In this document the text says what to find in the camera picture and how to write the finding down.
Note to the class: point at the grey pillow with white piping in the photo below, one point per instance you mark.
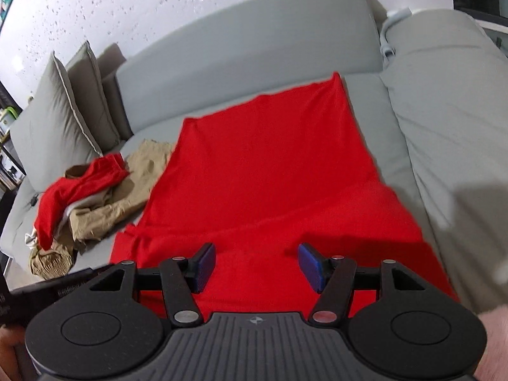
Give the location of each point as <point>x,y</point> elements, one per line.
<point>93,95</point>
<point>51,127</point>

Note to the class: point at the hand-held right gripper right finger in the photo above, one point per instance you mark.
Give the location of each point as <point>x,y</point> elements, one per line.
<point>311,268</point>

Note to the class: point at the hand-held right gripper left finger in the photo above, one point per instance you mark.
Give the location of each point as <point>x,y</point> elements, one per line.
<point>204,268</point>

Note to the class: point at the red pants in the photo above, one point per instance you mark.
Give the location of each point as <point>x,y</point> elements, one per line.
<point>79,190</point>

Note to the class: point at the framed wall picture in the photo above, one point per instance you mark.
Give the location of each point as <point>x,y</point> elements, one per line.
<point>6,6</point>

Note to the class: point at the red sweatshirt with embroidered logo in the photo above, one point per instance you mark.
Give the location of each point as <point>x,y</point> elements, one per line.
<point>258,166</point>

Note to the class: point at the grey sofa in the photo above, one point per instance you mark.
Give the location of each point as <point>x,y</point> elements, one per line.
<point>258,47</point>

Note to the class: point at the grey wrinkled cushion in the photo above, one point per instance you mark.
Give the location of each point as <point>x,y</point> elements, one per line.
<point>448,127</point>

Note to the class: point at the khaki pants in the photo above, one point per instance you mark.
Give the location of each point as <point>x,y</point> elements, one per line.
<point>131,190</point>

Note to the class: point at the white and green rice cooker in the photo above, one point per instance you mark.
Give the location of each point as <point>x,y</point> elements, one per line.
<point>8,116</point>

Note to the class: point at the bookshelf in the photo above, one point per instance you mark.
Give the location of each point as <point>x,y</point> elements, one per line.
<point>8,158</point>

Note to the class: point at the person's left hand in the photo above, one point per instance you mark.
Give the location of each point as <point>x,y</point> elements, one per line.
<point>10,341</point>

